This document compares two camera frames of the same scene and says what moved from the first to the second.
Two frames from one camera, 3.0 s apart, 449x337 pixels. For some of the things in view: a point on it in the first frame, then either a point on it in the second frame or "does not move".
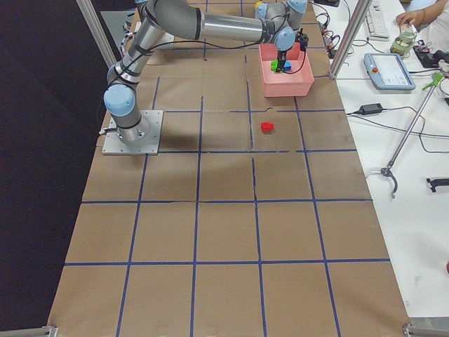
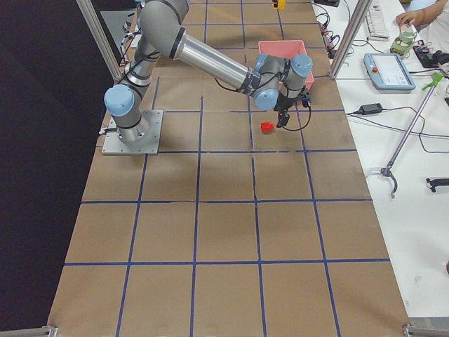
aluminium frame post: x=362 y=10 does not move
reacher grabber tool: x=389 y=170 does not move
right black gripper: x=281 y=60 → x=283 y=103
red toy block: x=266 y=127 does not move
